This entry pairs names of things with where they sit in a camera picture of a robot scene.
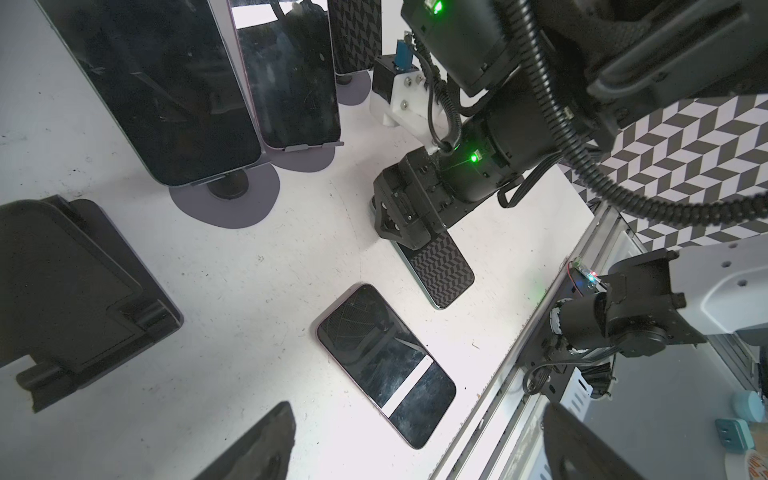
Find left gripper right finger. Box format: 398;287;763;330
542;403;644;480

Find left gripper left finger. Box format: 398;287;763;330
195;401;296;480

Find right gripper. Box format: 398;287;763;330
373;147;480;250

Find black phone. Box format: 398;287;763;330
328;0;382;75
228;0;341;151
316;284;457;450
392;232;475;310
39;1;262;187

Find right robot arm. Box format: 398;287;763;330
374;1;767;358

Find grey round stand centre-right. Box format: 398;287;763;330
262;142;344;173

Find grey round stand far right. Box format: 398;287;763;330
335;70;372;106

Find grey round stand centre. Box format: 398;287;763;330
169;164;280;229

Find black folding phone stand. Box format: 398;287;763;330
1;195;184;412

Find teal objects outside workspace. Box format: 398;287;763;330
715;391;767;480

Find aluminium front rail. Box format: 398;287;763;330
428;203;768;480

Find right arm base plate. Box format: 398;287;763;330
517;297;617;403

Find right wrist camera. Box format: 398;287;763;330
370;39;449;154

